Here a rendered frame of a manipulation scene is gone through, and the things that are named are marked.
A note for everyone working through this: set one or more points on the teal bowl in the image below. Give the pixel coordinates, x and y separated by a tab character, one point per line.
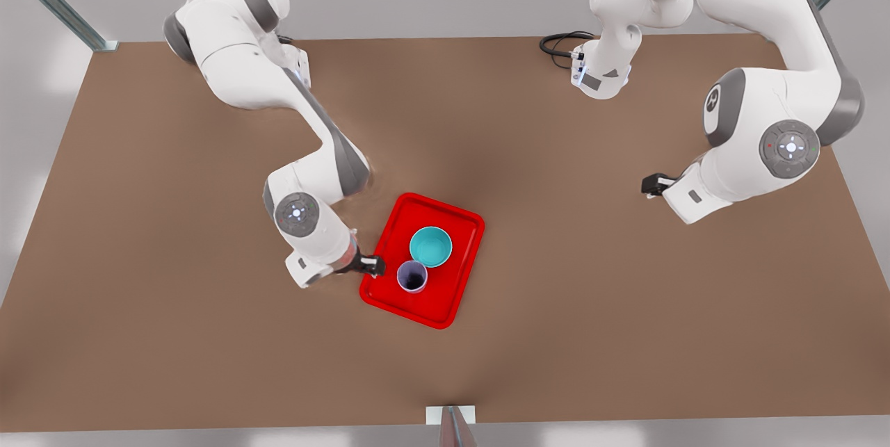
430	247

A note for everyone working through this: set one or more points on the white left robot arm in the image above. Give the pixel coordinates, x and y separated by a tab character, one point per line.
765	85

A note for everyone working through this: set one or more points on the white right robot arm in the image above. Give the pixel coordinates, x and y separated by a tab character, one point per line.
236	64

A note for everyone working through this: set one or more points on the red plastic tray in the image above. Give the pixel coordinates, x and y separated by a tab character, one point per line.
445	304

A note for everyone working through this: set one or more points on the purple cup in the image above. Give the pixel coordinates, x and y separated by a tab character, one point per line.
412	277

